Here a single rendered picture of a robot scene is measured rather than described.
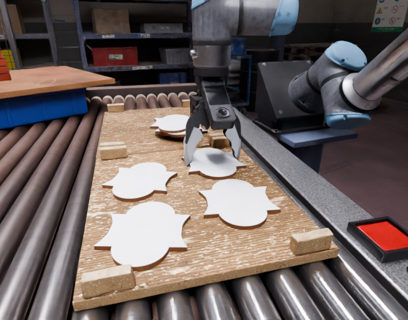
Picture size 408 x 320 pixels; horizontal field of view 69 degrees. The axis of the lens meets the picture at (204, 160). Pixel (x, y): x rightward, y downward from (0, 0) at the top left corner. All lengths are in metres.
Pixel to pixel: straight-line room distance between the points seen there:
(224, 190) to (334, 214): 0.20
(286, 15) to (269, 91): 0.51
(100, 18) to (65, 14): 0.77
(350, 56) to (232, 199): 0.63
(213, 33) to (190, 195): 0.30
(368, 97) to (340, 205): 0.37
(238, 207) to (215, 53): 0.29
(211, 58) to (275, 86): 0.55
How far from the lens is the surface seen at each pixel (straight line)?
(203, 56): 0.59
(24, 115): 1.12
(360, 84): 0.87
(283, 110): 1.07
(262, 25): 0.60
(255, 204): 0.51
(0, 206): 0.67
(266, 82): 1.10
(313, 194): 0.62
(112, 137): 0.86
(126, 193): 0.55
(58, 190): 0.66
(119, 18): 4.93
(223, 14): 0.59
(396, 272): 0.50
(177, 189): 0.56
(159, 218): 0.48
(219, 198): 0.52
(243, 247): 0.43
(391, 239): 0.53
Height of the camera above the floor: 1.22
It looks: 25 degrees down
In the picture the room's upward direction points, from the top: straight up
